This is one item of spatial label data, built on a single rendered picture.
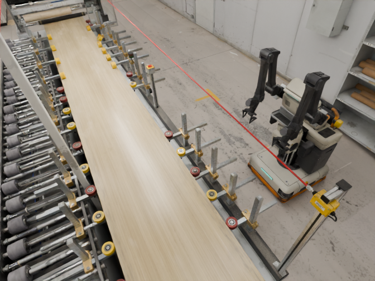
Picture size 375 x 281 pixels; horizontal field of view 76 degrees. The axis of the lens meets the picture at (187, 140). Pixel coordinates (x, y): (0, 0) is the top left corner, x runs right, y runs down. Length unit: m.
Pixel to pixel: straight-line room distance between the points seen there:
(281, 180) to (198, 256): 1.46
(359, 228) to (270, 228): 0.89
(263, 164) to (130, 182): 1.56
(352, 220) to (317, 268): 0.70
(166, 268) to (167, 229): 0.24
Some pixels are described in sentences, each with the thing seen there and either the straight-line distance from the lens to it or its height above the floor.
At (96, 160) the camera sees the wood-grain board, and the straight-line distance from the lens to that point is 2.21.
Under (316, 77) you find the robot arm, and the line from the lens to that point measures 1.75.
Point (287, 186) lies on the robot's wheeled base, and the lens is 2.76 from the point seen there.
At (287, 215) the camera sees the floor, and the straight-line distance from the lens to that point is 2.91.
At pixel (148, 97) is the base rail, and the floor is 0.70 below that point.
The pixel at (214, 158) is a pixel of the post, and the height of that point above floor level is 1.03.
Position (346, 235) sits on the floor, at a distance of 3.04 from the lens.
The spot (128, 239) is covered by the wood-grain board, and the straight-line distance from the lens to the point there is 1.75.
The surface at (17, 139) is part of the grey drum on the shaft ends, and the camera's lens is 2.91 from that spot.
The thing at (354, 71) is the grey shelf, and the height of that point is 0.90.
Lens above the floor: 2.46
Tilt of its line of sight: 46 degrees down
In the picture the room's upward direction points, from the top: 4 degrees counter-clockwise
